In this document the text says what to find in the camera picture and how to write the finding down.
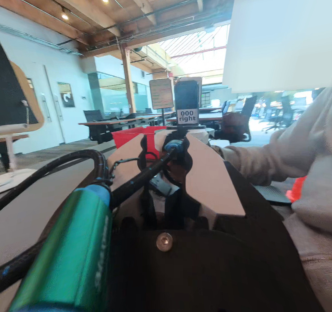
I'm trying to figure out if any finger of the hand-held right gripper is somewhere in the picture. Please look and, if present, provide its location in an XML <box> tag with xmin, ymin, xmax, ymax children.
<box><xmin>192</xmin><ymin>129</ymin><xmax>210</xmax><ymax>145</ymax></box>
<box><xmin>155</xmin><ymin>130</ymin><xmax>169</xmax><ymax>154</ymax></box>

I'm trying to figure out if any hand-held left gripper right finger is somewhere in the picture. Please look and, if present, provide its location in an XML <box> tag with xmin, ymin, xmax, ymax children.
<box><xmin>185</xmin><ymin>133</ymin><xmax>246</xmax><ymax>231</ymax></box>

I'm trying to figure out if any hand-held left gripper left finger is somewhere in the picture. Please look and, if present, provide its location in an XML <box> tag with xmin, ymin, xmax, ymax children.
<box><xmin>107</xmin><ymin>133</ymin><xmax>157</xmax><ymax>231</ymax></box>

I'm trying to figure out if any black braided hdmi cable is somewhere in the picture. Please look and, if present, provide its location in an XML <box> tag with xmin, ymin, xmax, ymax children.
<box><xmin>0</xmin><ymin>139</ymin><xmax>185</xmax><ymax>312</ymax></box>

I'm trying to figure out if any person's right forearm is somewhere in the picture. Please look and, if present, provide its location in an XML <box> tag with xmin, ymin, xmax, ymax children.
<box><xmin>211</xmin><ymin>87</ymin><xmax>332</xmax><ymax>187</ymax></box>

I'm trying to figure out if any red plastic bin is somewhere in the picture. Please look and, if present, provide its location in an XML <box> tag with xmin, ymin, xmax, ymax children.
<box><xmin>112</xmin><ymin>126</ymin><xmax>166</xmax><ymax>160</ymax></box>

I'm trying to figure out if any brown office chair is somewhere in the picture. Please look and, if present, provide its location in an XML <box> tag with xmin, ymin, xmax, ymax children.
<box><xmin>220</xmin><ymin>111</ymin><xmax>251</xmax><ymax>143</ymax></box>

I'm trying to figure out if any brown-topped office desk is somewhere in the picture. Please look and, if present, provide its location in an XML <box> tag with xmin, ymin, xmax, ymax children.
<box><xmin>79</xmin><ymin>114</ymin><xmax>162</xmax><ymax>144</ymax></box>

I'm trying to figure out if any black mesh desk chair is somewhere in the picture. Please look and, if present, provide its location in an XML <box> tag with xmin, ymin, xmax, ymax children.
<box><xmin>84</xmin><ymin>109</ymin><xmax>107</xmax><ymax>143</ymax></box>
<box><xmin>240</xmin><ymin>96</ymin><xmax>258</xmax><ymax>141</ymax></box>

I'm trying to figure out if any black chair armrest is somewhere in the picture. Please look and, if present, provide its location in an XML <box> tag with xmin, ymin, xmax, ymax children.
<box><xmin>253</xmin><ymin>185</ymin><xmax>292</xmax><ymax>205</ymax></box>

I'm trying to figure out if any white double door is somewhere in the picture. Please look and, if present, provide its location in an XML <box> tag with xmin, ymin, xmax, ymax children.
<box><xmin>25</xmin><ymin>63</ymin><xmax>89</xmax><ymax>147</ymax></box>

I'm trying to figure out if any orange traffic cone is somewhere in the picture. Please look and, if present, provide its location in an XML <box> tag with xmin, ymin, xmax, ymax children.
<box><xmin>285</xmin><ymin>176</ymin><xmax>307</xmax><ymax>204</ymax></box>

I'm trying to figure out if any row of black office chairs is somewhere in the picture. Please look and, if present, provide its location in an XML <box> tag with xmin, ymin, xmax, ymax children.
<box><xmin>259</xmin><ymin>92</ymin><xmax>315</xmax><ymax>134</ymax></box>

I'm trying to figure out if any white panel stand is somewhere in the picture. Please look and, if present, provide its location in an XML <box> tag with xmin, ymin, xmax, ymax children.
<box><xmin>0</xmin><ymin>123</ymin><xmax>37</xmax><ymax>194</ymax></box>

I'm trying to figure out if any wood-framed black panel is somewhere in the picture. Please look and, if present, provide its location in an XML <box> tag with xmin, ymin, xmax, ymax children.
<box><xmin>0</xmin><ymin>41</ymin><xmax>45</xmax><ymax>134</ymax></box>

